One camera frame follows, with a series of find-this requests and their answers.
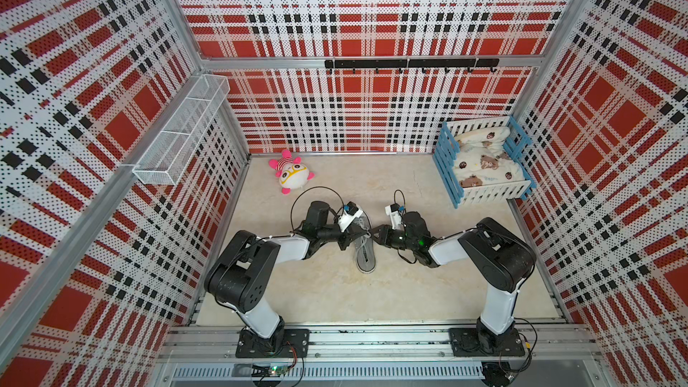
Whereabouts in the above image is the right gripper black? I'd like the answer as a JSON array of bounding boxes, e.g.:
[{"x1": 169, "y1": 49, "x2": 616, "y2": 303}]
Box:
[{"x1": 365, "y1": 224, "x2": 417, "y2": 251}]

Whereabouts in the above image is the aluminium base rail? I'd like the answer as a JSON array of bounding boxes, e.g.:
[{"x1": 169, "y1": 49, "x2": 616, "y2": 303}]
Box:
[{"x1": 151, "y1": 322, "x2": 614, "y2": 386}]

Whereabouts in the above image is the white wire mesh basket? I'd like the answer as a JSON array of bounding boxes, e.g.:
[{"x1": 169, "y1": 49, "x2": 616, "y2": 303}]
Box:
[{"x1": 133, "y1": 75, "x2": 229, "y2": 186}]

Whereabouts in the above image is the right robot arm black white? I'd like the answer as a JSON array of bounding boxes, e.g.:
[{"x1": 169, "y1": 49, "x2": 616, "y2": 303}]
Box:
[{"x1": 372, "y1": 211, "x2": 537, "y2": 357}]

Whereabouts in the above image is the black hook rail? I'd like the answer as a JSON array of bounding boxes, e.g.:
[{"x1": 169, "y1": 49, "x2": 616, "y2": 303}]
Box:
[{"x1": 324, "y1": 58, "x2": 500, "y2": 71}]

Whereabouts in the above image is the grey canvas sneaker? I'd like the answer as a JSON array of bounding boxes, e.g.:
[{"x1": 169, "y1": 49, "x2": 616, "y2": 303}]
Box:
[{"x1": 353, "y1": 209, "x2": 378, "y2": 274}]

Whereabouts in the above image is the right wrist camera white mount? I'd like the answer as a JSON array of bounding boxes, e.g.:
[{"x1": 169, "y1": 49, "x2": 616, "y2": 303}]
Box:
[{"x1": 384, "y1": 202, "x2": 405, "y2": 230}]

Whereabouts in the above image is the left camera black cable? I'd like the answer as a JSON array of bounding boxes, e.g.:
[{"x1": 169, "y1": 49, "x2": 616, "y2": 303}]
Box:
[{"x1": 289, "y1": 186, "x2": 348, "y2": 232}]

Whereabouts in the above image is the grey shoelace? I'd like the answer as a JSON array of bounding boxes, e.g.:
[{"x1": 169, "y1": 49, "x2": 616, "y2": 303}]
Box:
[{"x1": 354, "y1": 214, "x2": 380, "y2": 264}]

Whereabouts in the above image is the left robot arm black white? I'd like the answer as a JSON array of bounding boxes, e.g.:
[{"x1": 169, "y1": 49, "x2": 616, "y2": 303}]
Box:
[{"x1": 204, "y1": 201, "x2": 370, "y2": 358}]

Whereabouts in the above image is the blue white slatted crate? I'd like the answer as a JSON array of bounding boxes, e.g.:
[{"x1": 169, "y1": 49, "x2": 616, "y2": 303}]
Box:
[{"x1": 433, "y1": 116, "x2": 536, "y2": 208}]

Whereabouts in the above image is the white printed cloth bundle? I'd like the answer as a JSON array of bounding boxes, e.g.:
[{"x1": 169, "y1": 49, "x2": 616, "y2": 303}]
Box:
[{"x1": 453, "y1": 126, "x2": 526, "y2": 188}]

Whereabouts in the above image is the green circuit board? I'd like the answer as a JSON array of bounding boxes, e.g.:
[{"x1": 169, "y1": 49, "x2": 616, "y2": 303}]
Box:
[{"x1": 252, "y1": 365, "x2": 291, "y2": 378}]

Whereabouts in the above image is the white pink plush toy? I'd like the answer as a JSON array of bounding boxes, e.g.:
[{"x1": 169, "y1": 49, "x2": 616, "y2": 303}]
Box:
[{"x1": 268, "y1": 149, "x2": 315, "y2": 195}]

